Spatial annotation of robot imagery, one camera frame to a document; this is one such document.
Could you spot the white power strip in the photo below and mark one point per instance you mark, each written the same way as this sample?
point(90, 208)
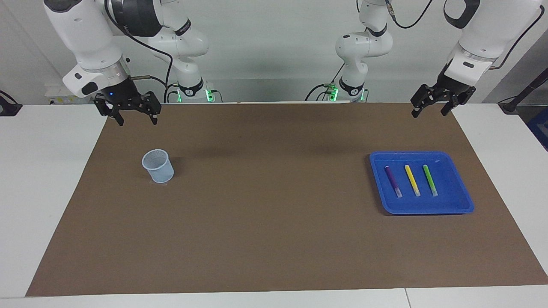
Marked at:
point(58, 92)

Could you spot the light blue mesh cup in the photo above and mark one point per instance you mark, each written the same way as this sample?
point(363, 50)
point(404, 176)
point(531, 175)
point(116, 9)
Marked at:
point(160, 173)

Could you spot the black table clamp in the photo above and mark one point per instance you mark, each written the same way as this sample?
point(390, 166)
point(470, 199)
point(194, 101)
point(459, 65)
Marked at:
point(8, 109)

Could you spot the purple pen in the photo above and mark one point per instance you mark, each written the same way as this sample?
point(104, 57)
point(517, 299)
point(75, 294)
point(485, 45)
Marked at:
point(391, 179)

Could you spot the yellow pen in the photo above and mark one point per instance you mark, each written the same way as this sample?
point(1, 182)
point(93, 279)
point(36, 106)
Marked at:
point(412, 179)

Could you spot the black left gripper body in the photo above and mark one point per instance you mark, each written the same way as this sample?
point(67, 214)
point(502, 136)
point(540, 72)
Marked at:
point(449, 87)

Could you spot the black stand pole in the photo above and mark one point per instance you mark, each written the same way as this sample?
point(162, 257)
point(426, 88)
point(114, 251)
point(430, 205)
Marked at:
point(531, 87)

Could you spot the blue plastic tray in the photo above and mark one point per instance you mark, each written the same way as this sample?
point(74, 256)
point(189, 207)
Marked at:
point(449, 201)

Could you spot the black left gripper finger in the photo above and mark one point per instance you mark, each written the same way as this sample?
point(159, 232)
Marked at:
point(424, 96)
point(464, 95)

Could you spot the blue box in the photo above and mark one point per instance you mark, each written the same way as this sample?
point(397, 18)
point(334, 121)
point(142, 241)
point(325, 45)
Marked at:
point(541, 128)

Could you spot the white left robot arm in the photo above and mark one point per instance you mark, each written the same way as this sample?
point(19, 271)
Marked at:
point(364, 42)

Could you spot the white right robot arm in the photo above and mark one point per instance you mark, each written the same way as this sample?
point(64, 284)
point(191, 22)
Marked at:
point(85, 34)

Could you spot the green pen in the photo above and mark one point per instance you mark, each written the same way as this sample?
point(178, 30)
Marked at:
point(429, 179)

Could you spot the brown table mat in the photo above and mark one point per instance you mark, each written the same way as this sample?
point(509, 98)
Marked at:
point(274, 214)

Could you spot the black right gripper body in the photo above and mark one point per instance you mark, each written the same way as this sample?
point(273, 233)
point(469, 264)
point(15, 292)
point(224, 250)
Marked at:
point(124, 96)

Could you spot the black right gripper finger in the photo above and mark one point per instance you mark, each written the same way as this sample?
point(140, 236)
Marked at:
point(102, 107)
point(153, 105)

